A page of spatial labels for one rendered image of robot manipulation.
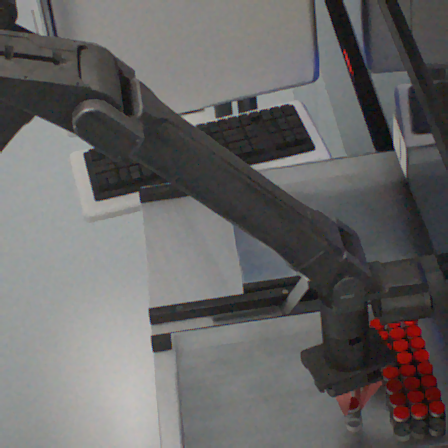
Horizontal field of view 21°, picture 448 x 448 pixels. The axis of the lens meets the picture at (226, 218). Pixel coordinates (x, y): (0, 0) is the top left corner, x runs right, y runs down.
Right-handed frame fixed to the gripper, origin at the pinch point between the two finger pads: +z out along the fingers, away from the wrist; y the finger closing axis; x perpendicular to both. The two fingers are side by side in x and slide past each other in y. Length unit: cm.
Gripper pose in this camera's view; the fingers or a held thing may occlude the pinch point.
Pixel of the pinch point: (351, 405)
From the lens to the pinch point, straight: 157.9
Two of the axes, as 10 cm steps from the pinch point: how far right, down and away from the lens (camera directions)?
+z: 1.1, 7.7, 6.3
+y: 9.3, -3.1, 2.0
